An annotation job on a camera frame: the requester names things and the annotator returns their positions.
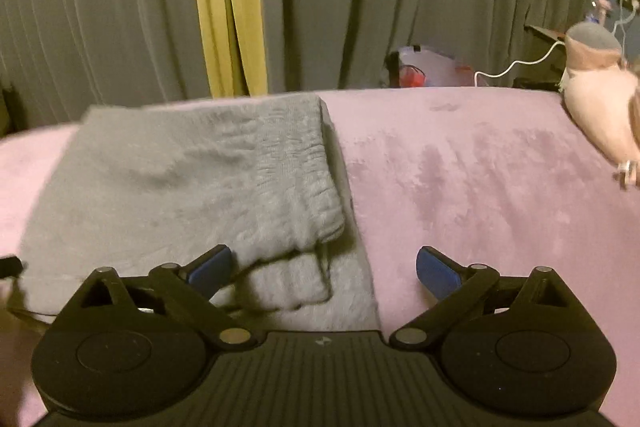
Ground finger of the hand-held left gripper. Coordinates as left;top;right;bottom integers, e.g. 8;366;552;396
614;158;640;188

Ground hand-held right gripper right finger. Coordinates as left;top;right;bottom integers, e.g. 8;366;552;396
390;245;571;350

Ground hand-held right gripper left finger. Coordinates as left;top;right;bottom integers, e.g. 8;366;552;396
80;244;258;351

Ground grey pants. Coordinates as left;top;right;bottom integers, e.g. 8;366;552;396
20;93;383;333

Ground person's left hand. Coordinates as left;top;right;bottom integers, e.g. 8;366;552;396
562;52;640;162

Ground plastic bottle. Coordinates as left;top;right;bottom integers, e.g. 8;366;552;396
589;0;615;30

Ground dark side table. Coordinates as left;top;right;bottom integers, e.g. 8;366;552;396
512;23;573;90

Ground pink blanket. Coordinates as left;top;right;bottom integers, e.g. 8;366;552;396
0;86;640;427

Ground clear plastic bag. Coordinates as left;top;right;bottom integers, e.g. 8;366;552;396
382;46;473;88

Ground black object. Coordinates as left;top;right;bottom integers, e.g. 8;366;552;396
0;256;24;280

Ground yellow curtain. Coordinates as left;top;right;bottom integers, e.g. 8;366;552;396
190;0;269;98

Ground white cable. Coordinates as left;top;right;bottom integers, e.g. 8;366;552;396
472;38;568;88

